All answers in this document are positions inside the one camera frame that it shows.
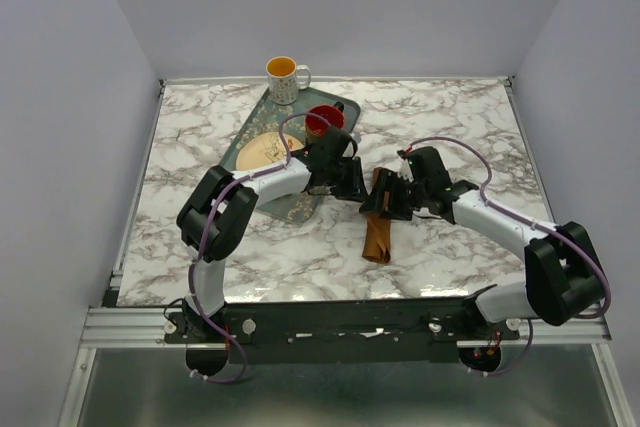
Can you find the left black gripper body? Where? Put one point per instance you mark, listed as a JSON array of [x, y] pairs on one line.
[[340, 177]]

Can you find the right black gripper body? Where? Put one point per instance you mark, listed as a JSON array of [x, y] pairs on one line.
[[418, 191]]

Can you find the brown cloth napkin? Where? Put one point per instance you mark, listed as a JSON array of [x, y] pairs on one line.
[[377, 246]]

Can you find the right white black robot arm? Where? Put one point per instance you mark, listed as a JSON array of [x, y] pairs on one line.
[[562, 276]]

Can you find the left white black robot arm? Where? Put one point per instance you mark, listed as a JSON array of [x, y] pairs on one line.
[[215, 217]]

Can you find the white mug yellow inside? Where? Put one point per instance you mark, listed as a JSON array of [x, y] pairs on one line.
[[285, 79]]

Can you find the red black mug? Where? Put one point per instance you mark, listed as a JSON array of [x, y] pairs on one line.
[[321, 117]]

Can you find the peach floral plate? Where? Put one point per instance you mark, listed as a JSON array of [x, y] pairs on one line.
[[261, 151]]

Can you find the green floral tray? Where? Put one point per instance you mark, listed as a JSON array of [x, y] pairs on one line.
[[265, 118]]

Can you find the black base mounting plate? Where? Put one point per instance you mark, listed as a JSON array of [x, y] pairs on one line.
[[253, 331]]

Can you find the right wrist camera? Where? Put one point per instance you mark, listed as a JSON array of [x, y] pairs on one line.
[[404, 171]]

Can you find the aluminium frame rail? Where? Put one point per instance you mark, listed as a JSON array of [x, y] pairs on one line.
[[150, 327]]

